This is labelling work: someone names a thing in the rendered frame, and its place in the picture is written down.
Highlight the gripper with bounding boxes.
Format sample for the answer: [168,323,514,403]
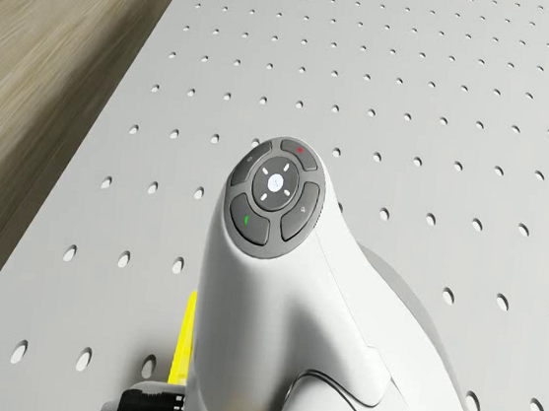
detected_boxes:
[99,376,187,411]

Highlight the yellow basket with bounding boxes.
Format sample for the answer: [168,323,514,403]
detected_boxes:
[166,288,202,386]

